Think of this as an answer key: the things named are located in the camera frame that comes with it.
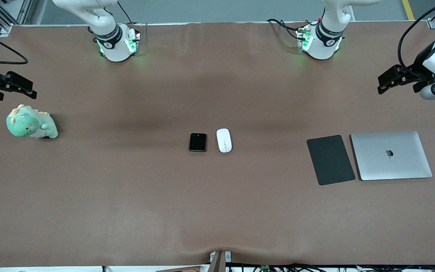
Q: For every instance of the white computer mouse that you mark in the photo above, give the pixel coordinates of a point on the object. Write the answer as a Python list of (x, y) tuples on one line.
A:
[(224, 140)]

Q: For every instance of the small green circuit board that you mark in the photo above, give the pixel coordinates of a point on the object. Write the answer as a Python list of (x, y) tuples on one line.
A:
[(265, 268)]

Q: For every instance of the silver laptop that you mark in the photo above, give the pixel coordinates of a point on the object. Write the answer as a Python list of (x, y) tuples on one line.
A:
[(391, 155)]

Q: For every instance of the green dinosaur plush toy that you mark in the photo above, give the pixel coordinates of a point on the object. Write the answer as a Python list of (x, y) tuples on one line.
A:
[(26, 124)]

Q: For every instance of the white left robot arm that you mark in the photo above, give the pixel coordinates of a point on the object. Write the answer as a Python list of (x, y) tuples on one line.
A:
[(325, 37)]

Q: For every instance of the black mouse pad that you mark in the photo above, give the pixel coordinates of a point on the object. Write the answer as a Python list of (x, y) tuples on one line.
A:
[(330, 159)]

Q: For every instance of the brown table cover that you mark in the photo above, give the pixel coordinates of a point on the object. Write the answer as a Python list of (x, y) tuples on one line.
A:
[(127, 196)]

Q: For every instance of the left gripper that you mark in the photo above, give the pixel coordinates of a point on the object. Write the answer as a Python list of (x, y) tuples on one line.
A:
[(422, 62)]

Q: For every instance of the black phone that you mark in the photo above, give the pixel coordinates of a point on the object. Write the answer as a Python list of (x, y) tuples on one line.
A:
[(198, 142)]

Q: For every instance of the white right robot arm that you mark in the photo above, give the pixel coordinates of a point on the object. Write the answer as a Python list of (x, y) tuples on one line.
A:
[(108, 41)]

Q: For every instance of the grey metal table clamp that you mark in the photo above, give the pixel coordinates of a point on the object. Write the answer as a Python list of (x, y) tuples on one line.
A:
[(227, 257)]

